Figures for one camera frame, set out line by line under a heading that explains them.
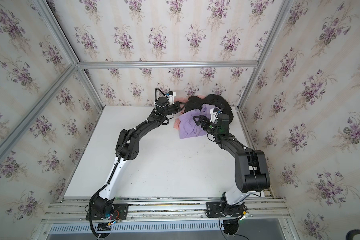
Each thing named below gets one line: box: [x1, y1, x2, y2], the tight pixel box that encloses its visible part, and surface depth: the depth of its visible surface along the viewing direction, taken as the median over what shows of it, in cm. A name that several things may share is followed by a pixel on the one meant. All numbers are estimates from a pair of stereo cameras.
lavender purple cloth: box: [178, 103, 216, 139], surface depth 103 cm
